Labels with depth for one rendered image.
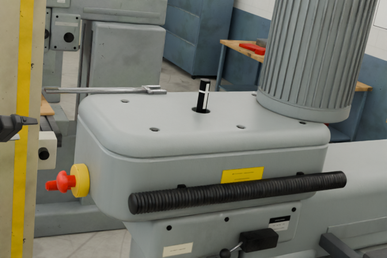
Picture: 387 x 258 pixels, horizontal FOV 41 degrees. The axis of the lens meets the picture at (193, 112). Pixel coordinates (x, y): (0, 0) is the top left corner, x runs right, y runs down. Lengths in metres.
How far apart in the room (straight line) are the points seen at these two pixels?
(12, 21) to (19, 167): 0.77
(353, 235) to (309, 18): 0.52
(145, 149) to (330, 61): 0.41
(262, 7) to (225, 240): 7.15
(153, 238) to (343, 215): 0.46
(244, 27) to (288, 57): 7.37
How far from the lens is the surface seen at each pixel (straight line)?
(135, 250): 1.14
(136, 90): 1.06
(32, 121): 1.79
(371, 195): 1.26
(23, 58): 2.68
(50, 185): 1.07
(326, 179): 1.05
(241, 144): 0.93
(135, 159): 0.85
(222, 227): 1.01
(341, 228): 1.24
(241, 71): 8.43
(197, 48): 8.36
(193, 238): 0.99
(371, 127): 6.38
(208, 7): 8.30
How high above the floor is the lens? 2.21
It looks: 19 degrees down
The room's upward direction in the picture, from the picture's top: 9 degrees clockwise
